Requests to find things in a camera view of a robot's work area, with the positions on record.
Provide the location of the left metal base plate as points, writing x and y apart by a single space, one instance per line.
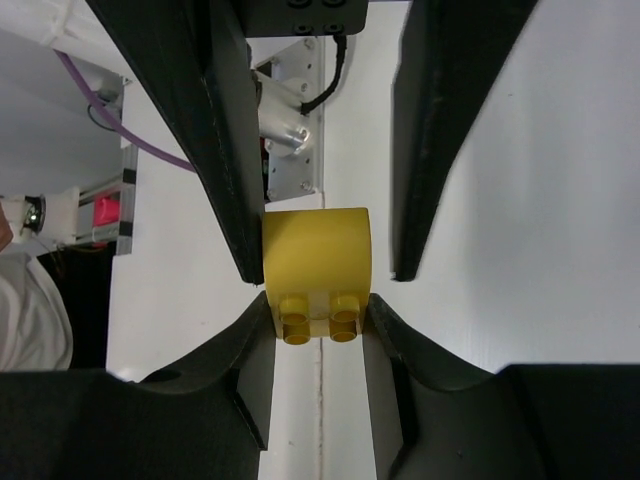
293 141

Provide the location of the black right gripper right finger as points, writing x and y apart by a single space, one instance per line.
435 416

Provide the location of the aluminium table frame rail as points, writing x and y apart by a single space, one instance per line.
122 186

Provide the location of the person in white shirt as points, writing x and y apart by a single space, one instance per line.
37 323

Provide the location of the yellow lego brick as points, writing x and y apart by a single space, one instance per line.
317 268

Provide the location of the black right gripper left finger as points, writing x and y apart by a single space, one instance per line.
204 416

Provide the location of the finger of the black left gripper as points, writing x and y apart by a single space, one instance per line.
451 53

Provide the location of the pink red object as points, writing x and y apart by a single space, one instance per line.
106 211

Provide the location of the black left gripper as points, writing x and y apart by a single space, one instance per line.
191 58

